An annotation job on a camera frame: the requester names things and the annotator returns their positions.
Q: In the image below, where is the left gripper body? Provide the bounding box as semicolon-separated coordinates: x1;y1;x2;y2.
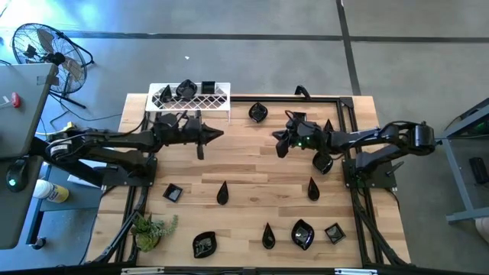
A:
154;110;206;160

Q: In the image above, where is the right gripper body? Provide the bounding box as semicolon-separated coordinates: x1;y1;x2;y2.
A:
275;111;330;158

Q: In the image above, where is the black base lever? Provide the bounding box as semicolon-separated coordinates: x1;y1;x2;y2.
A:
385;160;405;177

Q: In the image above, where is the white paper sheet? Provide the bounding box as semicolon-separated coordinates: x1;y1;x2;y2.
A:
67;156;115;188

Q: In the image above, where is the green succulent plant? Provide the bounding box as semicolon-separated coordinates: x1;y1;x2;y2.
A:
130;212;180;253

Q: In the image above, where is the blue grey desk base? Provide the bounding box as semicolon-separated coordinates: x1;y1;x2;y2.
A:
26;163;104;251

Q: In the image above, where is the black diagonal beam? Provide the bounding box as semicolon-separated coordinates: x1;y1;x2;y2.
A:
29;136;106;188

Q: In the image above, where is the black floor fan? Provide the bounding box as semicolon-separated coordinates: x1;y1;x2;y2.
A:
11;22;96;110

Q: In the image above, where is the white bottle yellow label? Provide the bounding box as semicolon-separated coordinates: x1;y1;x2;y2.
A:
32;179;70;204

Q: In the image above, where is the grey desk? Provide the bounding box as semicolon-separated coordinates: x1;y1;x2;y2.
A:
0;63;58;249

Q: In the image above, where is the black computer mouse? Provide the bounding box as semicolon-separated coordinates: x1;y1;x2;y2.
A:
5;156;30;193

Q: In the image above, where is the black flat device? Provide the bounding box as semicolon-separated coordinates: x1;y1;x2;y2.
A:
468;156;489;186

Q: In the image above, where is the person's foot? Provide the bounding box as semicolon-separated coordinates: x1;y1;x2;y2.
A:
474;216;489;245

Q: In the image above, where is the white wire rack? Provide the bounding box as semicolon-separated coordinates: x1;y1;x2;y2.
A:
145;82;232;126

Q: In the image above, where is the black clamp handle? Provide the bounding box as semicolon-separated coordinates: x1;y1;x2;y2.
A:
293;84;313;99

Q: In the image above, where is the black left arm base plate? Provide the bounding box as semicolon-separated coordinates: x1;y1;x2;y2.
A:
102;156;158;187

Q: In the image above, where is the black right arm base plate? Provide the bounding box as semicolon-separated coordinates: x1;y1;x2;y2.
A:
342;158;398;189

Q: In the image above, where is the silver metal bracket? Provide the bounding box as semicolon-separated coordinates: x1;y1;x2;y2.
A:
121;267;166;275
334;268;379;275

